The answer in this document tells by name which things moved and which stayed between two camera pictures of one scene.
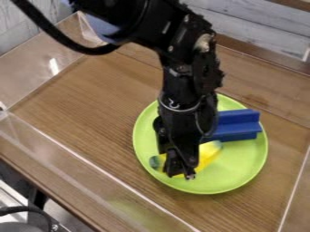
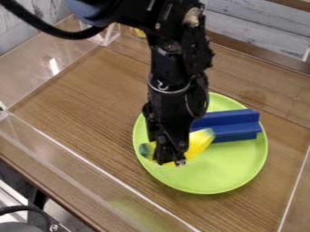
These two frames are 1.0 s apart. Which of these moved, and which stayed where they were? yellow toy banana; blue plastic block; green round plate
Moved: yellow toy banana
Stayed: blue plastic block; green round plate
